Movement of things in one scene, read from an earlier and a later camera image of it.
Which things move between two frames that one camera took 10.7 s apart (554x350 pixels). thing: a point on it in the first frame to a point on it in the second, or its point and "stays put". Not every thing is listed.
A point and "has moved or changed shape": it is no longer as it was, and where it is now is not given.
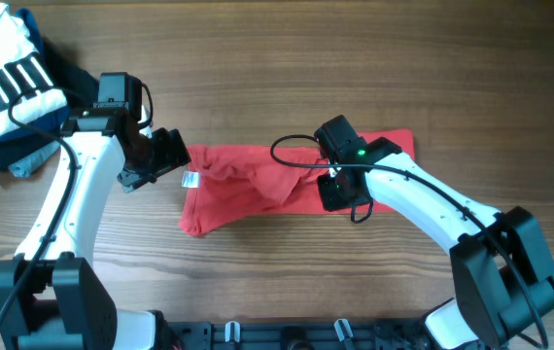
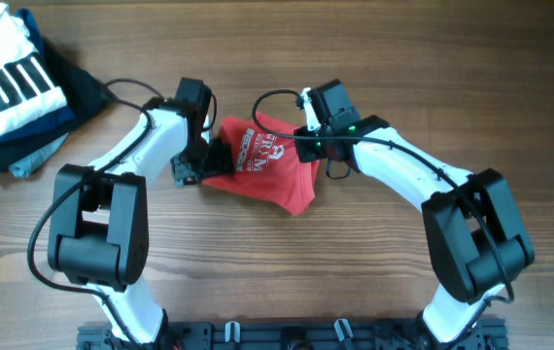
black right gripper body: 333,195 to 310,149
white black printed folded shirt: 6,77 stays put
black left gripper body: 161,155 to 203,158
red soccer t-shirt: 222,184 has moved or changed shape
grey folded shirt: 22,167 stays put
